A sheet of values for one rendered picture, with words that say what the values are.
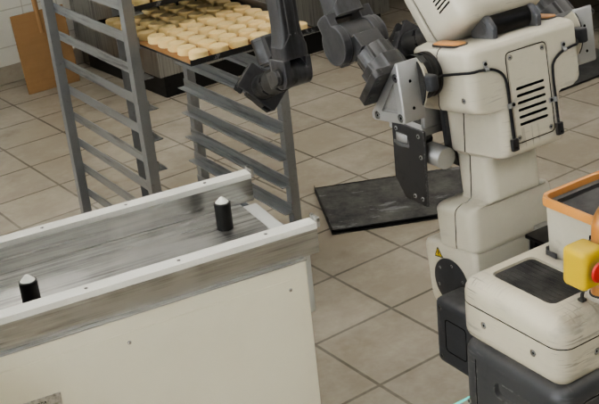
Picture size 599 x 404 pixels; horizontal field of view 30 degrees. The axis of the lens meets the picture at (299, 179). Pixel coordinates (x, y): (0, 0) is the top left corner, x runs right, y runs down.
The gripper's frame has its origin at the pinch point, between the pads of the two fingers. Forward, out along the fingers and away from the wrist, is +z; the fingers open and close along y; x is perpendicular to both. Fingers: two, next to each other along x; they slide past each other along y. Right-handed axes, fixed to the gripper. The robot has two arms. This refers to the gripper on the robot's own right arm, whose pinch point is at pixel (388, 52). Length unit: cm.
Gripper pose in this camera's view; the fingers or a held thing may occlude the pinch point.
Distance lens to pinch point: 279.2
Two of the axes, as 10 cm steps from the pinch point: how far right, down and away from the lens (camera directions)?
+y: -2.6, 9.1, -3.1
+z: -5.2, 1.4, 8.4
